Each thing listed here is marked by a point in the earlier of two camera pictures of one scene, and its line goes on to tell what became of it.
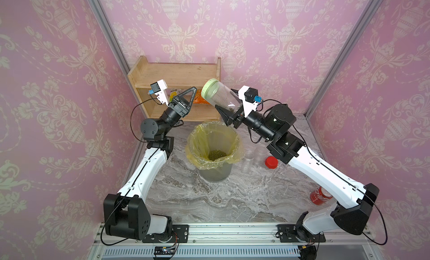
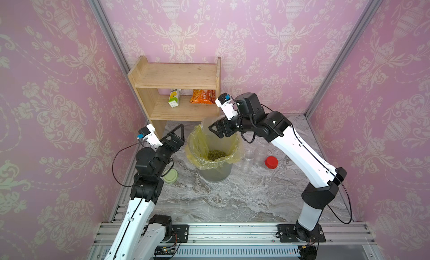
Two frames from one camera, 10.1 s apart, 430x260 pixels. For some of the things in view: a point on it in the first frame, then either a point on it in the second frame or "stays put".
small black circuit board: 164,250 stays put
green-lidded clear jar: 219,94 → 206,122
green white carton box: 173,93 stays put
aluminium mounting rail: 232,233 stays put
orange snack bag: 198,98 stays put
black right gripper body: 246,120 → 232,126
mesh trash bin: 216,174 stays put
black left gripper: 177,108 → 179,143
